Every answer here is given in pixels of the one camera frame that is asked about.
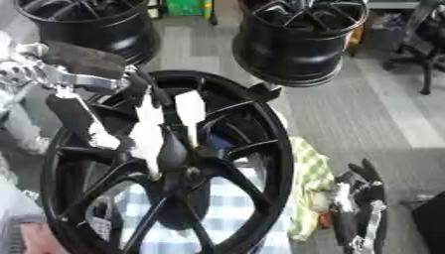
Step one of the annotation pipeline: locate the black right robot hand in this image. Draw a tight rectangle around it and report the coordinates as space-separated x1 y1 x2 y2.
328 158 389 254

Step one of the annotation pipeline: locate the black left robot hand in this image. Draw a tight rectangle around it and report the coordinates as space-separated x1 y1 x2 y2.
42 40 176 151

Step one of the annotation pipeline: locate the black wheel rim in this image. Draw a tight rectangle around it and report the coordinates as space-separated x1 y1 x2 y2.
230 0 371 88
14 0 162 67

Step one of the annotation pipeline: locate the white pin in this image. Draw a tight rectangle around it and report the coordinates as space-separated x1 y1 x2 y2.
126 123 167 182
172 89 209 148

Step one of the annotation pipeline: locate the black spoked wheel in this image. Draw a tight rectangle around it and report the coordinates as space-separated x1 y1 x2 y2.
40 69 296 254

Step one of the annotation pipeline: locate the green box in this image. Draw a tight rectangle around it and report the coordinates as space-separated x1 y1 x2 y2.
165 0 206 18

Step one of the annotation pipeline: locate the black office chair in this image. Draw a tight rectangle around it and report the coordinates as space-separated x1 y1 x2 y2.
380 0 445 97

